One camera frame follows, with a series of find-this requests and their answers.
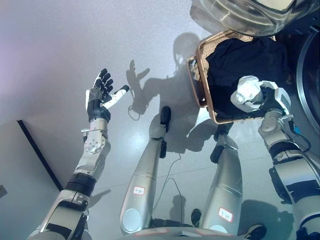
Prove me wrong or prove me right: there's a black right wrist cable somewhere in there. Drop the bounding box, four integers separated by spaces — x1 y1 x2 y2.
287 119 312 154

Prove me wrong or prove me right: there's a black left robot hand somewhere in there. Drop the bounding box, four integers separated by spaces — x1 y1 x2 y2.
86 68 130 122

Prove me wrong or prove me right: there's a round washing machine door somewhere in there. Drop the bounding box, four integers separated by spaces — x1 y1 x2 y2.
189 0 320 37

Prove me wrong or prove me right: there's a black robot foot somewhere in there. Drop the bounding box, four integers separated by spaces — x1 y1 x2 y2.
159 106 172 134
213 123 234 141

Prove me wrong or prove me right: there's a black garment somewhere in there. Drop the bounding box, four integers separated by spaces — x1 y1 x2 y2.
205 37 291 119

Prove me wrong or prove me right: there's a white garment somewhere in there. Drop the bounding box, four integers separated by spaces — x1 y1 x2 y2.
230 75 279 112

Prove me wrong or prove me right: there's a thin floor cable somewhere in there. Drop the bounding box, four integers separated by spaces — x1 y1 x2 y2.
151 152 187 214

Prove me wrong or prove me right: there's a silver robot torso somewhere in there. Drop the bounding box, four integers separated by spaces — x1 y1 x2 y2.
124 226 242 240

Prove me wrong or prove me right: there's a black baseboard strip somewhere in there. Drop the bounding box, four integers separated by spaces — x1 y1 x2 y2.
16 119 64 192

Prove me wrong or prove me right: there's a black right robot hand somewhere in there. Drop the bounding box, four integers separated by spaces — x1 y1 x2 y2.
258 82 292 115

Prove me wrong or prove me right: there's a silver right robot leg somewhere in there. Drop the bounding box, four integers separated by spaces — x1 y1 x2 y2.
199 133 244 236

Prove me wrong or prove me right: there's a grey front-load washing machine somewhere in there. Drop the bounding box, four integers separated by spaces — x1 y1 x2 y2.
274 23 320 131

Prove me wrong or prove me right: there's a black left robot foot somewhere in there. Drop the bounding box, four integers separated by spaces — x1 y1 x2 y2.
159 106 172 134

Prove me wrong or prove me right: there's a brown woven laundry basket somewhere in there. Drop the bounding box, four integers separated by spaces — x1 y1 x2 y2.
187 29 277 125

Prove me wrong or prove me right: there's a black right robot foot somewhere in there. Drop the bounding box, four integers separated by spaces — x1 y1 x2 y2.
213 123 234 141

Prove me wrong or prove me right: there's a black shoe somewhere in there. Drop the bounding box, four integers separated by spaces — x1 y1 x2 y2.
242 224 267 240
190 208 202 228

